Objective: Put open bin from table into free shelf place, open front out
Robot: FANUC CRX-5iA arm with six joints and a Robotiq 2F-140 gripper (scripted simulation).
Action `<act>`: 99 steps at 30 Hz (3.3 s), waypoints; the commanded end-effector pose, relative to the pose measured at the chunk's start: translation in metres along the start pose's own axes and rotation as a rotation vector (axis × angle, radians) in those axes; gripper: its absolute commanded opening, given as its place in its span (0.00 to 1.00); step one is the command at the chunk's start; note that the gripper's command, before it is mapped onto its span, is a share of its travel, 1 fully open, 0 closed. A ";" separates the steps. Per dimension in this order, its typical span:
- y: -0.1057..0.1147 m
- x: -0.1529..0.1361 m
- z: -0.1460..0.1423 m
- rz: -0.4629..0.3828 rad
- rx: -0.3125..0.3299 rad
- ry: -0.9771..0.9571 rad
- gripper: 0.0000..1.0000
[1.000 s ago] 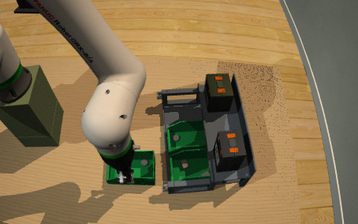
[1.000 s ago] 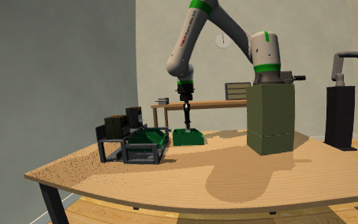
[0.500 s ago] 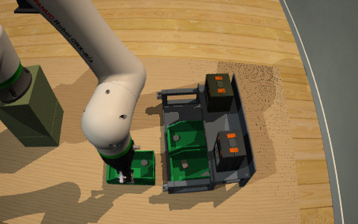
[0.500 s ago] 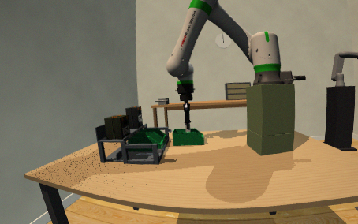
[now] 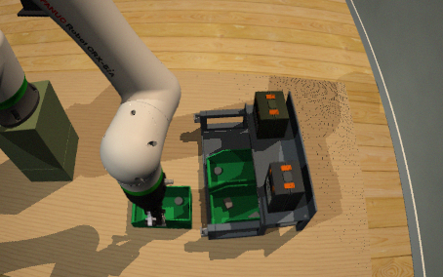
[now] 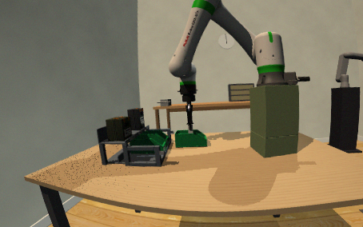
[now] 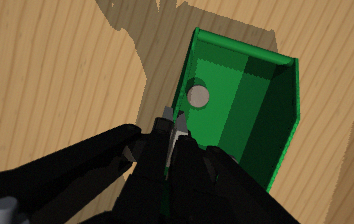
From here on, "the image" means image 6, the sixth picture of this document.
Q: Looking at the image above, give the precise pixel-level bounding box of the green bin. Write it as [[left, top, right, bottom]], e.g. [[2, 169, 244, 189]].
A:
[[175, 129, 207, 147], [139, 130, 169, 146], [130, 134, 166, 153]]

